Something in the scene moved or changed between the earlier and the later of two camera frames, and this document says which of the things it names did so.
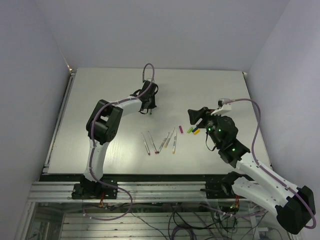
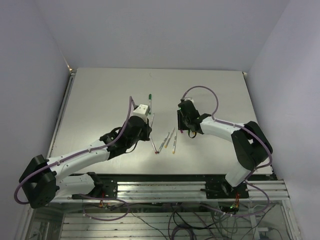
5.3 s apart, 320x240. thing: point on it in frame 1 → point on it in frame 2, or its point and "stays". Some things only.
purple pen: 146,145 → 151,123
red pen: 152,143 stays
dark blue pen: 162,143 stays
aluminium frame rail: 142,192 stays
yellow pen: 174,143 stays
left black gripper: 153,105 → 147,129
